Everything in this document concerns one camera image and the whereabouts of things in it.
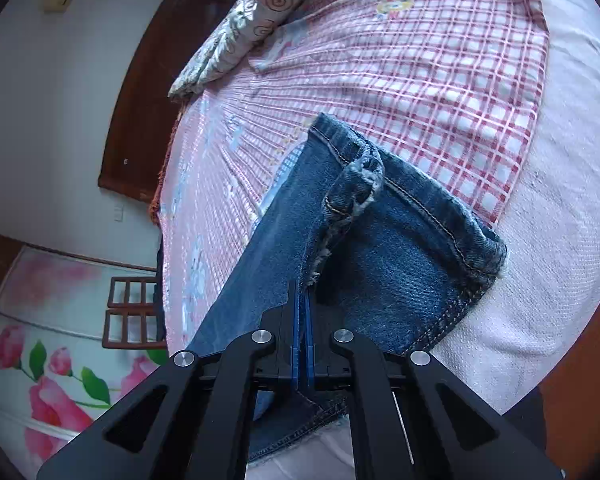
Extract orange fringed blanket edge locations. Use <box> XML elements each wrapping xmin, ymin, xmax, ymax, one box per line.
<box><xmin>148</xmin><ymin>105</ymin><xmax>185</xmax><ymax>226</ymax></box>

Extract dark wooden headboard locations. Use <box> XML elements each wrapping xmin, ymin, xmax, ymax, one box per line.
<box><xmin>97</xmin><ymin>0</ymin><xmax>236</xmax><ymax>203</ymax></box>

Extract floral sliding wardrobe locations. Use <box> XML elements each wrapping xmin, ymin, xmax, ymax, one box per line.
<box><xmin>0</xmin><ymin>235</ymin><xmax>168</xmax><ymax>479</ymax></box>

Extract pink checked bed sheet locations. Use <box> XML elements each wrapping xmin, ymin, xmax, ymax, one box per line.
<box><xmin>159</xmin><ymin>0</ymin><xmax>550</xmax><ymax>351</ymax></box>

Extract white wall socket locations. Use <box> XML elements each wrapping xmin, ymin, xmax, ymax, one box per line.
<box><xmin>114</xmin><ymin>205</ymin><xmax>124</xmax><ymax>222</ymax></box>

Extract floral patterned quilt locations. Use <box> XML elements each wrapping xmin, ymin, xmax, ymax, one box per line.
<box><xmin>168</xmin><ymin>0</ymin><xmax>304</xmax><ymax>100</ymax></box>

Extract wooden chair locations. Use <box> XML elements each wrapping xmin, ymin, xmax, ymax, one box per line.
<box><xmin>102</xmin><ymin>276</ymin><xmax>166</xmax><ymax>350</ymax></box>

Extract blue denim jeans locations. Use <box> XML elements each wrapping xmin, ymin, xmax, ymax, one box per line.
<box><xmin>184</xmin><ymin>112</ymin><xmax>508</xmax><ymax>463</ymax></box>

